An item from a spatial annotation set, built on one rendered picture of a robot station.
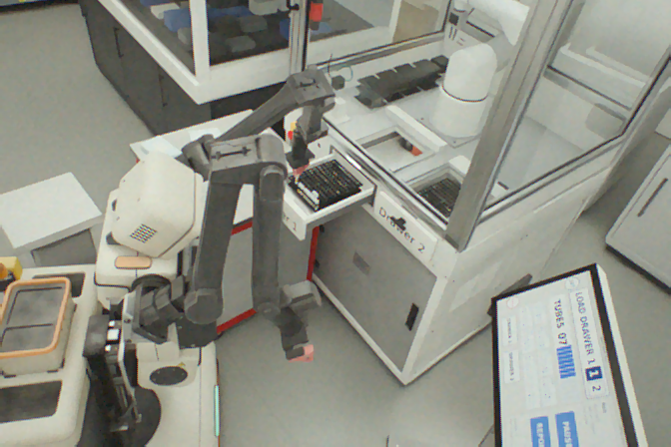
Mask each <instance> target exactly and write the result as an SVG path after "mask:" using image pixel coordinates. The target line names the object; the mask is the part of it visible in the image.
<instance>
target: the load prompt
mask: <svg viewBox="0 0 671 447"><path fill-rule="evenodd" d="M568 296H569V303H571V311H572V318H573V324H574V331H575V338H576V346H577V350H578V352H579V359H580V366H581V374H582V380H583V387H585V395H586V400H589V399H594V398H599V397H604V396H609V395H610V390H609V384H608V378H607V374H606V372H605V367H604V362H603V355H602V350H601V344H600V342H599V339H598V334H597V327H596V322H595V316H594V311H593V306H592V302H591V299H590V294H589V288H588V286H585V287H582V288H579V289H576V290H572V291H569V292H568Z"/></svg>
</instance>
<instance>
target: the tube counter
mask: <svg viewBox="0 0 671 447"><path fill-rule="evenodd" d="M553 341H554V350H556V360H557V369H558V378H559V388H560V393H561V397H562V404H564V403H566V404H569V403H573V402H579V401H582V398H581V395H580V390H579V383H578V376H577V368H576V361H575V358H574V354H573V345H572V338H571V331H570V330H568V331H564V332H560V333H556V334H553Z"/></svg>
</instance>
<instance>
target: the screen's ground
mask: <svg viewBox="0 0 671 447"><path fill-rule="evenodd" d="M578 275H580V281H581V287H580V288H582V287H585V286H588V288H589V294H590V299H591V302H592V306H593V311H594V316H595V322H596V327H597V334H598V339H599V342H600V344H601V350H602V355H603V362H604V367H605V372H606V374H607V378H608V384H609V390H610V395H609V396H604V397H599V398H594V399H589V400H586V395H585V387H583V380H582V374H581V366H580V359H579V352H578V350H577V346H576V338H575V331H574V324H573V318H572V311H571V303H569V296H568V292H569V291H567V292H564V285H563V280H564V279H562V280H559V281H556V282H554V283H551V284H547V285H544V286H541V287H538V288H535V289H532V290H529V291H526V292H524V293H521V294H520V304H521V307H522V306H525V305H528V304H532V303H535V302H538V301H541V300H544V299H545V300H546V304H547V313H548V323H549V333H550V342H551V351H552V356H553V362H554V371H555V380H556V391H557V400H559V405H553V406H548V407H544V408H539V409H534V410H528V411H525V399H524V380H523V364H522V362H521V345H520V327H519V310H518V308H519V307H518V308H515V309H512V310H507V311H506V308H505V299H507V298H505V299H502V300H500V301H498V302H497V324H498V342H499V370H500V411H501V417H502V447H531V434H530V418H531V417H536V416H538V417H541V416H546V415H547V416H548V420H549V427H550V439H551V447H559V444H557V434H556V423H555V414H557V413H562V412H567V411H572V410H575V418H576V427H577V434H578V442H579V443H580V447H628V445H627V444H626V440H625V434H624V429H623V424H622V419H621V418H620V412H619V407H618V402H617V396H616V394H615V391H614V385H613V379H612V374H611V369H610V365H609V364H608V358H607V352H606V347H605V342H604V337H603V332H601V325H600V320H599V315H598V310H597V305H596V298H595V293H593V288H592V283H591V278H590V272H589V271H586V272H584V273H581V274H578ZM513 314H517V327H518V343H517V344H514V345H511V346H507V347H504V348H502V335H501V319H500V318H503V317H506V316H510V315H513ZM568 330H570V331H571V338H572V345H573V354H574V358H575V361H576V368H577V376H578V383H579V390H580V395H581V398H582V401H579V402H573V403H569V404H566V403H564V404H562V397H561V393H560V388H559V378H558V369H557V360H556V350H554V341H553V334H556V333H560V332H564V331H568ZM517 348H519V365H520V369H521V382H517V383H512V384H508V385H504V386H503V357H502V353H503V352H506V351H510V350H514V349H517Z"/></svg>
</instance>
